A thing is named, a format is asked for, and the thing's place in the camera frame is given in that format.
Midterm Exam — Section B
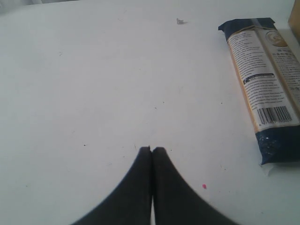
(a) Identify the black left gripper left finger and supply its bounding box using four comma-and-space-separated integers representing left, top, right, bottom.
74, 146, 152, 225

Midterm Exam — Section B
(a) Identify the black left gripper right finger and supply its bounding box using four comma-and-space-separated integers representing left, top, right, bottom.
152, 147, 231, 225

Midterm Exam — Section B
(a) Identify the brown paper shopping bag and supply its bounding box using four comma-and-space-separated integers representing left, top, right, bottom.
288, 0, 300, 41

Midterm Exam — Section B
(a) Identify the dark blue noodle packet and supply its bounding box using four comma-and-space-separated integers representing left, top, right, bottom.
218, 18, 300, 165

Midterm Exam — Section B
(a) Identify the white crumb far left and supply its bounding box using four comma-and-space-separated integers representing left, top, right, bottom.
176, 18, 185, 25

